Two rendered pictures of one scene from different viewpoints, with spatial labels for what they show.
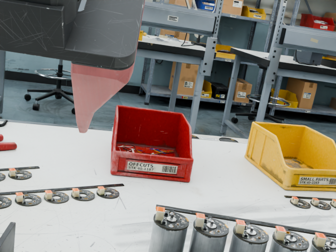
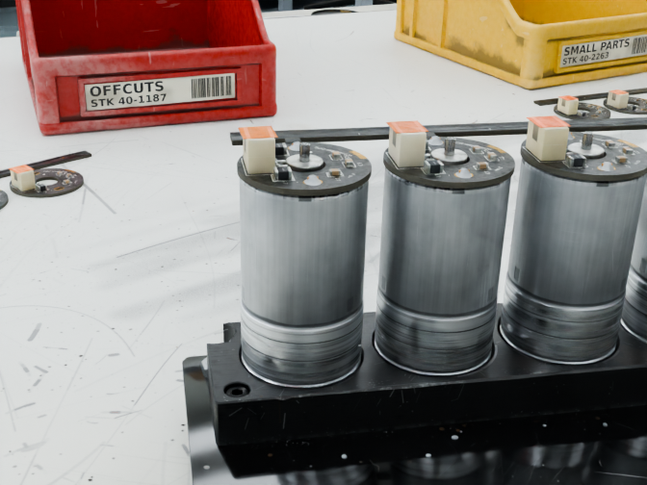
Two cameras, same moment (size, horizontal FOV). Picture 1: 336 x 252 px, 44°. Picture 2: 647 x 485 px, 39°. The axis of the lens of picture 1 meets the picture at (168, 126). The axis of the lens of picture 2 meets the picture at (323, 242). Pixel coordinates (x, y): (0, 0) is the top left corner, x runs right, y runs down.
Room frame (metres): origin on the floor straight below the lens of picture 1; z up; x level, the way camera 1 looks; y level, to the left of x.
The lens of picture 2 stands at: (0.10, 0.01, 0.87)
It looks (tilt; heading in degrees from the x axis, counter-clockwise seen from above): 25 degrees down; 349
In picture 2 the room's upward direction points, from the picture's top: 2 degrees clockwise
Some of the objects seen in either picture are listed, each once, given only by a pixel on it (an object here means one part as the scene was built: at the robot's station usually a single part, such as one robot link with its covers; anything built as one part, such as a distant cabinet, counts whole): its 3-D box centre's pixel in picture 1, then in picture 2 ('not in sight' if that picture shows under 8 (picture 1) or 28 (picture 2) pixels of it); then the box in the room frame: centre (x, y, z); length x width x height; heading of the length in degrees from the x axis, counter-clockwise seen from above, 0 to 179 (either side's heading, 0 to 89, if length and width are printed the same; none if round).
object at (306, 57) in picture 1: (307, 56); not in sight; (2.96, -0.88, 0.80); 0.15 x 0.12 x 0.10; 34
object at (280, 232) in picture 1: (281, 233); not in sight; (0.26, -0.09, 0.82); 0.01 x 0.01 x 0.01; 0
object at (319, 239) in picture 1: (320, 239); not in sight; (0.26, -0.12, 0.82); 0.01 x 0.01 x 0.01; 0
